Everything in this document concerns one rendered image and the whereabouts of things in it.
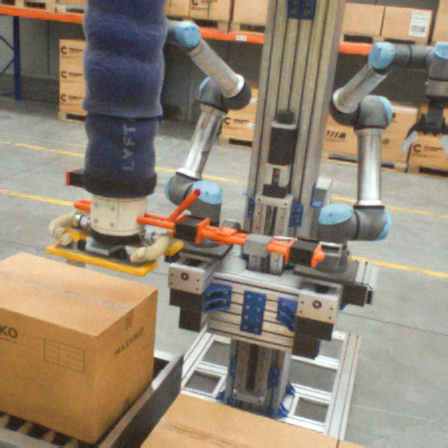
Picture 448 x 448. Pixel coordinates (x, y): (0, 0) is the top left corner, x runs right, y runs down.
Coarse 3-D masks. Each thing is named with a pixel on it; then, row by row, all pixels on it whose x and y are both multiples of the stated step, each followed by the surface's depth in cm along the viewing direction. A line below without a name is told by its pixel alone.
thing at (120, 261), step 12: (84, 240) 191; (48, 252) 191; (60, 252) 189; (72, 252) 189; (84, 252) 189; (96, 252) 189; (120, 252) 186; (96, 264) 186; (108, 264) 184; (120, 264) 184; (132, 264) 183; (144, 264) 185; (156, 264) 188
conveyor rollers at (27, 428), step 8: (136, 400) 224; (128, 408) 220; (8, 416) 210; (0, 424) 206; (8, 424) 208; (24, 424) 207; (32, 424) 207; (16, 432) 203; (24, 432) 204; (32, 432) 206; (48, 432) 204; (56, 432) 205; (48, 440) 201; (56, 440) 204; (72, 440) 201; (80, 440) 202
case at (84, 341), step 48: (0, 288) 210; (48, 288) 213; (96, 288) 217; (144, 288) 220; (0, 336) 202; (48, 336) 194; (96, 336) 187; (144, 336) 219; (0, 384) 208; (48, 384) 200; (96, 384) 193; (144, 384) 228; (96, 432) 200
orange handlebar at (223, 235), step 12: (84, 204) 196; (156, 216) 192; (168, 228) 186; (216, 228) 186; (228, 228) 186; (216, 240) 182; (228, 240) 180; (240, 240) 179; (276, 240) 180; (276, 252) 176
